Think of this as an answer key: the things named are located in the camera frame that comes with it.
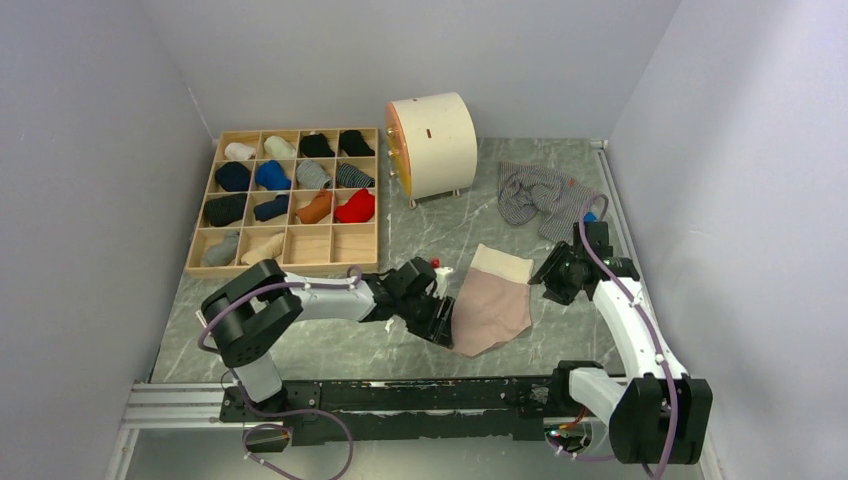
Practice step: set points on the black rolled sock right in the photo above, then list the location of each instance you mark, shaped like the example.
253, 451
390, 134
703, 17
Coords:
353, 144

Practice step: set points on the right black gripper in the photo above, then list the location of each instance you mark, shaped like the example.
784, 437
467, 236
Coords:
547, 273

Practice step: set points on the black ribbed rolled sock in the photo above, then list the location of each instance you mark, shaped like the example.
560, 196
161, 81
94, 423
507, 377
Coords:
224, 210

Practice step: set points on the striped dark rolled sock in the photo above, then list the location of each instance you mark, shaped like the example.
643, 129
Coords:
350, 176

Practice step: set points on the aluminium frame rail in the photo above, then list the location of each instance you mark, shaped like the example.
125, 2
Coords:
168, 406

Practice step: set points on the wooden compartment tray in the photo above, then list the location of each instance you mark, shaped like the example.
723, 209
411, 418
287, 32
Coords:
305, 198

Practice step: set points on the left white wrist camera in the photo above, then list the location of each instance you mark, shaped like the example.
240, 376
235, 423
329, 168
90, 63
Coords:
443, 276

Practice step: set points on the cream cylindrical drum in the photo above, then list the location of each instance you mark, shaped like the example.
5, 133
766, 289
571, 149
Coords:
432, 144

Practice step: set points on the pink beige underwear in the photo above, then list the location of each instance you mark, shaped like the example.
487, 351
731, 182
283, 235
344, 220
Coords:
493, 303

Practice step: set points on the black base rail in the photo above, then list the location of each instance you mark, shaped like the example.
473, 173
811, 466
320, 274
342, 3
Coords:
521, 408

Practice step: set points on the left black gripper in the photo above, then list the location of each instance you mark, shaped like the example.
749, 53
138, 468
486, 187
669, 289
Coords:
437, 330

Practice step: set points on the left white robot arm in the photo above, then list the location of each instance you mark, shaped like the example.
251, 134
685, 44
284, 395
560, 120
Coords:
246, 317

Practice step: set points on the red rolled sock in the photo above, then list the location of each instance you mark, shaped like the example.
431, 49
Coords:
360, 208

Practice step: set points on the orange rolled sock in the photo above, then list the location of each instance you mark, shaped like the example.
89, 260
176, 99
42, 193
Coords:
318, 208

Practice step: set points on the cream rolled sock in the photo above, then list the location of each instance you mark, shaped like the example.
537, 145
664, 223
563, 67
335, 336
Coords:
276, 147

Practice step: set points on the white rolled sock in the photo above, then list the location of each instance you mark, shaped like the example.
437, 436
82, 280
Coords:
237, 151

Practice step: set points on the dark navy rolled sock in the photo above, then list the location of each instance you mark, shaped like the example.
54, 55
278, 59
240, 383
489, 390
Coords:
271, 209

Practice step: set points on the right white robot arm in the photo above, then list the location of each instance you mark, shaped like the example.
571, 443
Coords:
657, 414

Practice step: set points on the light grey rolled sock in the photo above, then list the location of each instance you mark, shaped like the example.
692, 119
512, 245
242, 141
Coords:
222, 253

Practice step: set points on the blue rolled sock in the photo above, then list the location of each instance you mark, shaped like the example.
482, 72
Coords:
271, 176

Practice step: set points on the grey striped underwear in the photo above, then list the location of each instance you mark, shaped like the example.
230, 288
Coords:
528, 190

